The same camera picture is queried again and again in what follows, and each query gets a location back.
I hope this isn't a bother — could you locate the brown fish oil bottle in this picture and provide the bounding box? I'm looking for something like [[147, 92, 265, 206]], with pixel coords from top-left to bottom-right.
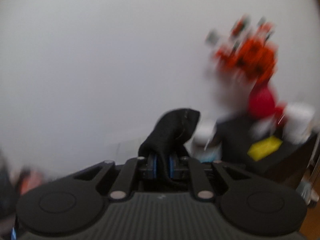
[[191, 121, 222, 163]]

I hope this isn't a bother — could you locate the black box on desk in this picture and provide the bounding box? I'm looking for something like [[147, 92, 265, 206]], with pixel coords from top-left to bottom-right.
[[216, 115, 317, 180]]

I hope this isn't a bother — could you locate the red ribbed vase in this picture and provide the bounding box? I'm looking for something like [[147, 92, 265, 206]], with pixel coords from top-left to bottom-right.
[[247, 84, 287, 120]]

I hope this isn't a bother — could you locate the pink power strip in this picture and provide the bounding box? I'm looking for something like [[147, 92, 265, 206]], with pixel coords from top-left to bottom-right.
[[20, 171, 44, 195]]

